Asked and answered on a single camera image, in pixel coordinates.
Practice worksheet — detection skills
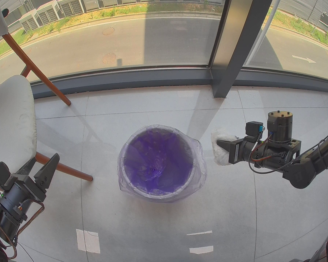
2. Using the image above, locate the purple plastic bag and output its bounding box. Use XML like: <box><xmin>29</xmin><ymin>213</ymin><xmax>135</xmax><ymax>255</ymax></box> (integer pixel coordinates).
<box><xmin>118</xmin><ymin>124</ymin><xmax>208</xmax><ymax>203</ymax></box>

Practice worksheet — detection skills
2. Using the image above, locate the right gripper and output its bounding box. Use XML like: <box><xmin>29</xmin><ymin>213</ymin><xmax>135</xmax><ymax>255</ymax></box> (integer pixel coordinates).
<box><xmin>216</xmin><ymin>137</ymin><xmax>268</xmax><ymax>171</ymax></box>

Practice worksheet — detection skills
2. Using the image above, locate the window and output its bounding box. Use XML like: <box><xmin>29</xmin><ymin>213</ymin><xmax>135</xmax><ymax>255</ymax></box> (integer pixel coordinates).
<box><xmin>0</xmin><ymin>0</ymin><xmax>328</xmax><ymax>100</ymax></box>

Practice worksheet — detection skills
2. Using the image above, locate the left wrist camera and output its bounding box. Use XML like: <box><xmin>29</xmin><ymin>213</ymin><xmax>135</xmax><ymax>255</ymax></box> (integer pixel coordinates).
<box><xmin>0</xmin><ymin>161</ymin><xmax>18</xmax><ymax>192</ymax></box>

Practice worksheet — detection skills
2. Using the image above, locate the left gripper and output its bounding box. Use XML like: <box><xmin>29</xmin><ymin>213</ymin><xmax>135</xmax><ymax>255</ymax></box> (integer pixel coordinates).
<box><xmin>1</xmin><ymin>153</ymin><xmax>60</xmax><ymax>215</ymax></box>

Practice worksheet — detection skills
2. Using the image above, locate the white cushioned wooden chair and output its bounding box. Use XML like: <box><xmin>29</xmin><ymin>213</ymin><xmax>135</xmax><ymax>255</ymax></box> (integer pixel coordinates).
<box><xmin>0</xmin><ymin>0</ymin><xmax>93</xmax><ymax>182</ymax></box>

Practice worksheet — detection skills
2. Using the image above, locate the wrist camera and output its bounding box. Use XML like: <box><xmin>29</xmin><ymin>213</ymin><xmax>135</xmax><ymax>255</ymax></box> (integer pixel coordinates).
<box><xmin>0</xmin><ymin>161</ymin><xmax>18</xmax><ymax>192</ymax></box>
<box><xmin>245</xmin><ymin>121</ymin><xmax>265</xmax><ymax>143</ymax></box>

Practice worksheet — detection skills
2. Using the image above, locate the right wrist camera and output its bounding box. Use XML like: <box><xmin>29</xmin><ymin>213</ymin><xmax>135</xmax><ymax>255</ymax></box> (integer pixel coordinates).
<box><xmin>245</xmin><ymin>121</ymin><xmax>265</xmax><ymax>143</ymax></box>

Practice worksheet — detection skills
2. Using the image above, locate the white trash bin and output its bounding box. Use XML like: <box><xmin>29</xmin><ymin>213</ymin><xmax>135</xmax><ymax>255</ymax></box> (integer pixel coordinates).
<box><xmin>120</xmin><ymin>127</ymin><xmax>197</xmax><ymax>200</ymax></box>

